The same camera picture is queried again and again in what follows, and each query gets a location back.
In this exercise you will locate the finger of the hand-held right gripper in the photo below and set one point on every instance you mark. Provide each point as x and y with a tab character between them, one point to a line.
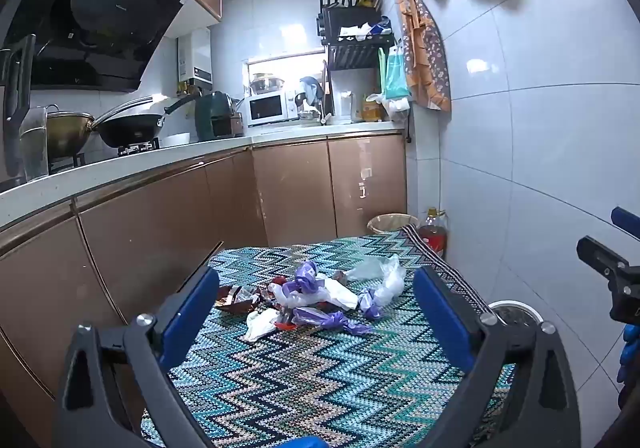
597	255
621	217

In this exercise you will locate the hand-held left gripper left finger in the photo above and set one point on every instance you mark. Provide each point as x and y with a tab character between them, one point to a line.
192	310

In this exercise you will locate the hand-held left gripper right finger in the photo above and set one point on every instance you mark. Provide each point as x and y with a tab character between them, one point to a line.
442	315

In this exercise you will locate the dark red snack bag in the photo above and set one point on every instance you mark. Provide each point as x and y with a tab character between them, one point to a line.
237	299

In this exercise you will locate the clear plastic bag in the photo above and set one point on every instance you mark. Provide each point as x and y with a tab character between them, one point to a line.
386	280

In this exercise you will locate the purple plastic bag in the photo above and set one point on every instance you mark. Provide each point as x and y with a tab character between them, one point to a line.
371	305
325	319
306	278

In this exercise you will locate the white-rimmed trash bin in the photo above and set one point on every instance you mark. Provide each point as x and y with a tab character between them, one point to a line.
515	310

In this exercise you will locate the shiny red wrapper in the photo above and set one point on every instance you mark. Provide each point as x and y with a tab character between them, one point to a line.
278	286

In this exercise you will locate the beige lined trash bin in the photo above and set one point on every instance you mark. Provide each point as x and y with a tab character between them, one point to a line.
392	222

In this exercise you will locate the person's right hand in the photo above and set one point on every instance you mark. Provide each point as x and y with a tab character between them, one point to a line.
629	358

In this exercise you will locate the cooking oil bottle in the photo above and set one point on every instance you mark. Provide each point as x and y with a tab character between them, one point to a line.
432	238

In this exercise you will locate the brown base cabinets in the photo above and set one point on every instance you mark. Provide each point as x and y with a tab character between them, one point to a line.
150	238

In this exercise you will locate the zigzag woven mat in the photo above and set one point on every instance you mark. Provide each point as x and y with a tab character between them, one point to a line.
320	378

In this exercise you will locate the white kitchen countertop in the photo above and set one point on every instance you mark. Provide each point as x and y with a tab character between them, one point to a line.
150	162

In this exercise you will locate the gas stove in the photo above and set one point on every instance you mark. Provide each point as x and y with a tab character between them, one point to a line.
140	147

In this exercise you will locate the black wok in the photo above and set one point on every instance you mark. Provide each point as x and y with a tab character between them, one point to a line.
130	128

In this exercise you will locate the green air fryer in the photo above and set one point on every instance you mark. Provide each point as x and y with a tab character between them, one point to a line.
210	115

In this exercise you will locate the small white plastic bag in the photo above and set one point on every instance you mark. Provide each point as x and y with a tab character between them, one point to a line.
399	107

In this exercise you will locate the white microwave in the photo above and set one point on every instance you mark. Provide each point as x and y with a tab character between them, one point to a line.
267	108

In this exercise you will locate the yellow food packet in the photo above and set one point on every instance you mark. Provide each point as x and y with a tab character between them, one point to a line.
372	111

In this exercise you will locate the steel jug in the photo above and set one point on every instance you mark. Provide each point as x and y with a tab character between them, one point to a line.
35	147

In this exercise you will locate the steel steamer pot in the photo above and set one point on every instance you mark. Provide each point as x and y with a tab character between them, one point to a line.
266	83

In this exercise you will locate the teal shopping bag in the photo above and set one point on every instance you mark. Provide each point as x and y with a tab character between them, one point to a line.
395	72

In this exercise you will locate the grey hanging cloth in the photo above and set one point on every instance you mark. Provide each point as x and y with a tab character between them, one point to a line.
311	87

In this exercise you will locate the orange patterned apron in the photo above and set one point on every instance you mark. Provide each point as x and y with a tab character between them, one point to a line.
425	57

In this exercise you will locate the white water heater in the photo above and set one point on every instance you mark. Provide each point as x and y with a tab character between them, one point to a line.
195	55

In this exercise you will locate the black dish rack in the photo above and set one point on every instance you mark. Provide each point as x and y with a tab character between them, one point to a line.
355	52

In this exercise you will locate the black range hood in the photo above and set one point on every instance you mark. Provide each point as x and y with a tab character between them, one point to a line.
100	27

